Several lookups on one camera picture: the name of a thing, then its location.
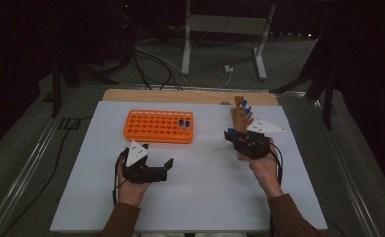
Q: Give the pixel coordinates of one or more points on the metal frame rail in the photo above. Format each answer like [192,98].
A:
[26,174]
[345,174]

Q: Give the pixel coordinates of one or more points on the person's right hand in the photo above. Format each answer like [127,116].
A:
[266,174]

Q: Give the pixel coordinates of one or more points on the person's left hand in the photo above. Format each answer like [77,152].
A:
[133,194]

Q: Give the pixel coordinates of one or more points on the orange plastic test tube rack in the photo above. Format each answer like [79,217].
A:
[154,131]

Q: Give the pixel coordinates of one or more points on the white plug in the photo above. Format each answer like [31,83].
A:
[228,68]

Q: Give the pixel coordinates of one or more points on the black stand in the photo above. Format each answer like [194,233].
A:
[56,85]
[327,98]

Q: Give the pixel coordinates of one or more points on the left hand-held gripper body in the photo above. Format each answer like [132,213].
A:
[144,171]

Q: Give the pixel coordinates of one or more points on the wooden test tube rack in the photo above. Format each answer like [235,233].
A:
[240,118]

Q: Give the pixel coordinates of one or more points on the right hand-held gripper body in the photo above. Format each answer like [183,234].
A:
[251,144]

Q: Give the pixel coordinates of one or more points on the white board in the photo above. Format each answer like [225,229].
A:
[200,197]

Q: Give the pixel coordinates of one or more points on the white metal stand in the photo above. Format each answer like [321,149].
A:
[226,23]

